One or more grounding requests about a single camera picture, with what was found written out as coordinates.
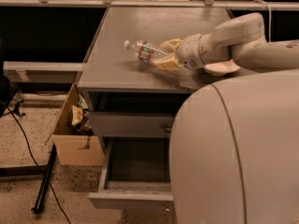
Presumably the snack bag in box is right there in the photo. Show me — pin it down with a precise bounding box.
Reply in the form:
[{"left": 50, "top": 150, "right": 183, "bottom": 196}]
[{"left": 72, "top": 105, "right": 84, "bottom": 126}]

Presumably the grey upper drawer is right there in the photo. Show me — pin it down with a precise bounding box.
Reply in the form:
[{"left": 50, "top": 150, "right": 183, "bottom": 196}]
[{"left": 88, "top": 112, "right": 173, "bottom": 138}]

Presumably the black metal stand leg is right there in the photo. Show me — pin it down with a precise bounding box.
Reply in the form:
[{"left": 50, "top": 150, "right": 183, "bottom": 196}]
[{"left": 32, "top": 146, "right": 57, "bottom": 215}]

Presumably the grey wooden drawer cabinet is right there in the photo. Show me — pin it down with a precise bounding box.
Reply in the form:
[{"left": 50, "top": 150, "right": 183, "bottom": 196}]
[{"left": 77, "top": 7, "right": 260, "bottom": 154}]

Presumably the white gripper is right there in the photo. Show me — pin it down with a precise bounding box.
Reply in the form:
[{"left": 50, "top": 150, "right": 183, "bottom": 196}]
[{"left": 153, "top": 34, "right": 206, "bottom": 72}]

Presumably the black cable on floor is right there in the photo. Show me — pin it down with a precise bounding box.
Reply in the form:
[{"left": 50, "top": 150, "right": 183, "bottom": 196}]
[{"left": 0, "top": 100, "right": 73, "bottom": 224}]

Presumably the metal rail frame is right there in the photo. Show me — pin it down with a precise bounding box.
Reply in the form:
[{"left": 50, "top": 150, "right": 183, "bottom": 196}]
[{"left": 4, "top": 62, "right": 84, "bottom": 83}]

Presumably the cardboard box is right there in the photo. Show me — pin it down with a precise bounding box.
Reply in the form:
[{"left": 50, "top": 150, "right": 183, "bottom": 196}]
[{"left": 51, "top": 84, "right": 105, "bottom": 166}]

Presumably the round drawer knob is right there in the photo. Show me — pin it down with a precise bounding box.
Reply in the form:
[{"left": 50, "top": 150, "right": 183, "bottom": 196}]
[{"left": 165, "top": 126, "right": 172, "bottom": 133}]

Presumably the white paper bowl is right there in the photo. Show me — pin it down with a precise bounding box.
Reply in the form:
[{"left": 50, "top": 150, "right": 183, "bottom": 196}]
[{"left": 204, "top": 60, "right": 240, "bottom": 77}]

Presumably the white hanging cable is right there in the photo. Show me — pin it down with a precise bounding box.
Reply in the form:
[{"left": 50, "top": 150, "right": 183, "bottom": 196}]
[{"left": 253, "top": 0, "right": 273, "bottom": 43}]

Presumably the clear plastic water bottle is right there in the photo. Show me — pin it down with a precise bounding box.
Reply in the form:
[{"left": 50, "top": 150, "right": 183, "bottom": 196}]
[{"left": 123, "top": 40, "right": 167, "bottom": 64}]

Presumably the grey open lower drawer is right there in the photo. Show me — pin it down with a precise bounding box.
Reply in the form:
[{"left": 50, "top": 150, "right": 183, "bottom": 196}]
[{"left": 89, "top": 138, "right": 174, "bottom": 211}]

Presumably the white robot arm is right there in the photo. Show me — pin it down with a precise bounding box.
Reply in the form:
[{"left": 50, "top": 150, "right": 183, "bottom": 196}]
[{"left": 161, "top": 13, "right": 299, "bottom": 224}]

